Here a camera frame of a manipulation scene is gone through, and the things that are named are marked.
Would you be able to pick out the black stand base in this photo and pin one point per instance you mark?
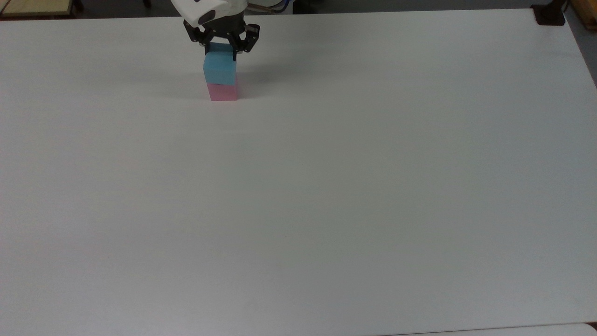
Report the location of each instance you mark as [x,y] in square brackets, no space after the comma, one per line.
[550,14]

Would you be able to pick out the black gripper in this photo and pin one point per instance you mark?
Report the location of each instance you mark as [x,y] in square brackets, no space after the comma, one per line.
[226,30]

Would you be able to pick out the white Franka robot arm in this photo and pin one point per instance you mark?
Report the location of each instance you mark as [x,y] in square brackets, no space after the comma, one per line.
[196,11]

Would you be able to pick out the light wooden board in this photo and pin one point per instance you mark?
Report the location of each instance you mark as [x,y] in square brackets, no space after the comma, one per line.
[587,11]
[37,5]

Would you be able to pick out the pink cube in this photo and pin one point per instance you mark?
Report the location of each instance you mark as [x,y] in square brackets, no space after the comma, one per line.
[223,92]

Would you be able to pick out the blue cube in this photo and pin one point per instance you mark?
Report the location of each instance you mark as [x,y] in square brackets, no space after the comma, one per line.
[219,67]

